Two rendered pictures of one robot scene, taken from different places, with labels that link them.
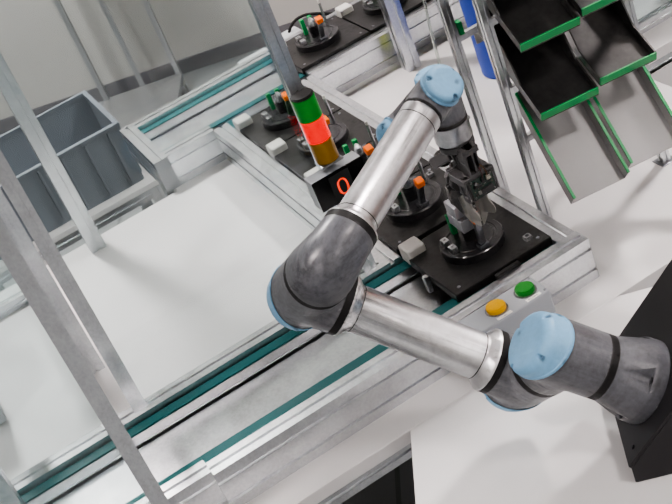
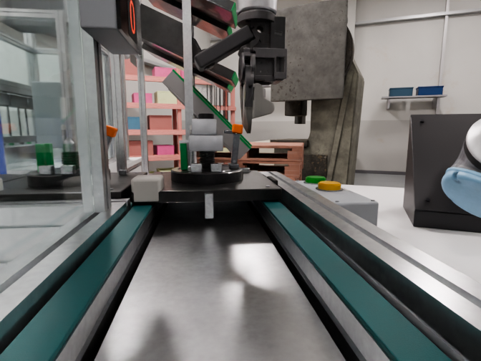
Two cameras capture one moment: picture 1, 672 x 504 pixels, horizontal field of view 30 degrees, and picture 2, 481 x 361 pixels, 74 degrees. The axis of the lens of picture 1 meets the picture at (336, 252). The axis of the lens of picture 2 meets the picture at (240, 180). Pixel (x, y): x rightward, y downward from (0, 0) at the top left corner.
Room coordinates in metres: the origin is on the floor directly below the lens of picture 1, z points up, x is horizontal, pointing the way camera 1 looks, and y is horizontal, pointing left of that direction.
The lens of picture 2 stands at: (2.07, 0.33, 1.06)
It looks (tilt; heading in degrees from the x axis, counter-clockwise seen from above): 9 degrees down; 278
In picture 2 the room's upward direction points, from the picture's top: straight up
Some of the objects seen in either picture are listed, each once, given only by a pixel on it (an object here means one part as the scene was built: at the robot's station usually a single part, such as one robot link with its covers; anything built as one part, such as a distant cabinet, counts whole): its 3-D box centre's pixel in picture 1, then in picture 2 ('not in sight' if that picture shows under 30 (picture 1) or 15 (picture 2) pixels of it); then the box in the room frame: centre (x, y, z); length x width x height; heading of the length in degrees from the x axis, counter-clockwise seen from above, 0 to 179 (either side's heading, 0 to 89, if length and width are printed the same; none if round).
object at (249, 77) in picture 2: (459, 192); (248, 82); (2.13, -0.27, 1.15); 0.05 x 0.02 x 0.09; 105
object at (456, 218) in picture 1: (458, 208); (200, 132); (2.22, -0.27, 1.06); 0.08 x 0.04 x 0.07; 12
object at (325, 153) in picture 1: (323, 148); not in sight; (2.28, -0.06, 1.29); 0.05 x 0.05 x 0.05
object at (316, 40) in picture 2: not in sight; (308, 107); (1.73, -4.64, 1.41); 1.55 x 1.27 x 2.82; 168
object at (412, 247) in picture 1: (413, 250); (147, 188); (2.28, -0.15, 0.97); 0.05 x 0.05 x 0.04; 15
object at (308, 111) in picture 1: (306, 107); not in sight; (2.28, -0.06, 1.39); 0.05 x 0.05 x 0.05
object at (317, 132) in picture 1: (315, 128); not in sight; (2.28, -0.06, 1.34); 0.05 x 0.05 x 0.05
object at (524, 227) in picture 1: (474, 248); (207, 183); (2.21, -0.27, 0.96); 0.24 x 0.24 x 0.02; 15
